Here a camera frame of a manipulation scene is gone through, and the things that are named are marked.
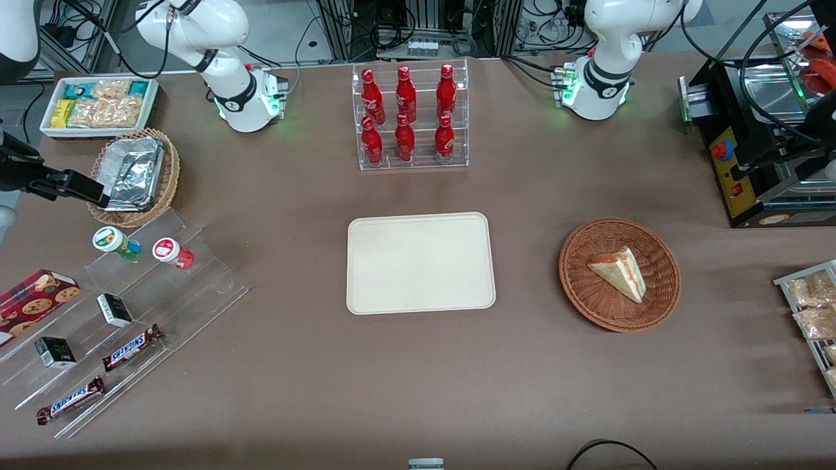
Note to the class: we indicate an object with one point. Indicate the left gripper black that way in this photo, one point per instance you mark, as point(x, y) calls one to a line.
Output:
point(787, 145)

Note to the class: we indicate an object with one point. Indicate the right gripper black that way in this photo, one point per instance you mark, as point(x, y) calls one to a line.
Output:
point(18, 171)

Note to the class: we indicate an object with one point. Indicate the green gum bottle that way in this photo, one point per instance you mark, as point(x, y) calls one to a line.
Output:
point(112, 241)

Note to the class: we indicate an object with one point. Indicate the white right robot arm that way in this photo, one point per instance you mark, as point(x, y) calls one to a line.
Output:
point(228, 98)

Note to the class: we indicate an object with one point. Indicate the aluminium foil tray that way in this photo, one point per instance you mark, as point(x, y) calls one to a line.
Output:
point(134, 173)

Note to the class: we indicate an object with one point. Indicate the red gum bottle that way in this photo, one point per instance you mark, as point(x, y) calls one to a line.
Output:
point(168, 250)

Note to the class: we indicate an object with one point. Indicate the tray of packaged snacks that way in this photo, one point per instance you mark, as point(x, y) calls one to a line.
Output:
point(784, 282)

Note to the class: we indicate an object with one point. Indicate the beige serving tray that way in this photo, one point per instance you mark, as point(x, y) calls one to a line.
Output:
point(420, 263)

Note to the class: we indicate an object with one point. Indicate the black sandwich press machine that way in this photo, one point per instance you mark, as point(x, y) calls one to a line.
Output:
point(723, 175)

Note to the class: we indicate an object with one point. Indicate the white plastic snack bin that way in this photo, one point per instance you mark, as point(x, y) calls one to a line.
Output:
point(49, 127)

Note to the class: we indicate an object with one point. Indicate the yellow snack packet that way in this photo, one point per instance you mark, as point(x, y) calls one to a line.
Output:
point(62, 113)

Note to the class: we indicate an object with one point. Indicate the clear cracker bag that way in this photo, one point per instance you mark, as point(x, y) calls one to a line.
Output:
point(104, 113)
point(111, 89)

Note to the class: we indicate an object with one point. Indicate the red food packet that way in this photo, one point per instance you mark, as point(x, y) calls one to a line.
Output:
point(821, 77)
point(819, 42)

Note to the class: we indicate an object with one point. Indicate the oval wicker basket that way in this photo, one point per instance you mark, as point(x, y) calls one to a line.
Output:
point(171, 179)

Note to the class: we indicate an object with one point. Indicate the teal snack packet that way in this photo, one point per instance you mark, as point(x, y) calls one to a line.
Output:
point(76, 91)
point(138, 88)

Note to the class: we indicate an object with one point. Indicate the red cookie box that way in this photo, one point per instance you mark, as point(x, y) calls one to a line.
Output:
point(36, 301)

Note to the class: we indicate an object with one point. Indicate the small black box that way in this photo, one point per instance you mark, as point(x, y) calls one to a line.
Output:
point(115, 311)
point(56, 353)

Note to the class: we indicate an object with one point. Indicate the clear bagged pastry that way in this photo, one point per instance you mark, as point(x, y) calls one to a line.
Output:
point(831, 354)
point(810, 290)
point(816, 323)
point(832, 378)

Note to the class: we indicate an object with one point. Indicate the clear acrylic stepped stand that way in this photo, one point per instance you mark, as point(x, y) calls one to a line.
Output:
point(196, 294)

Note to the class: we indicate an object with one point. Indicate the Snickers chocolate bar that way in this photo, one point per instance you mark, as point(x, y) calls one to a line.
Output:
point(70, 400)
point(132, 347)

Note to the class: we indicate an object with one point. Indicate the triangular wrapped sandwich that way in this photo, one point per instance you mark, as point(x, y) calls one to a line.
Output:
point(620, 273)

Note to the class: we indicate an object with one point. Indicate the round brown wicker basket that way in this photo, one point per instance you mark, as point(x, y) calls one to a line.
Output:
point(588, 287)

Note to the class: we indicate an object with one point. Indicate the red cola bottle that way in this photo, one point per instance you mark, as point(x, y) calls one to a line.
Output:
point(446, 93)
point(372, 98)
point(405, 96)
point(405, 142)
point(372, 145)
point(444, 141)

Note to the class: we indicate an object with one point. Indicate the clear acrylic bottle rack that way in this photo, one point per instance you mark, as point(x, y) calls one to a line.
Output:
point(421, 160)

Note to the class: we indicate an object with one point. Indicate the white power strip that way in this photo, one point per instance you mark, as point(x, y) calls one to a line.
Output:
point(422, 47)

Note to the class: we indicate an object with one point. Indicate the small grey device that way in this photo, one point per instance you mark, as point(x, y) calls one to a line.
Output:
point(426, 464)

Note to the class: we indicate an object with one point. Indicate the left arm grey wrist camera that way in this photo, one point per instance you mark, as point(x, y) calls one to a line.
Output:
point(831, 170)

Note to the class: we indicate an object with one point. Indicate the aluminium frame post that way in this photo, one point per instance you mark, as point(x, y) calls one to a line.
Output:
point(336, 29)

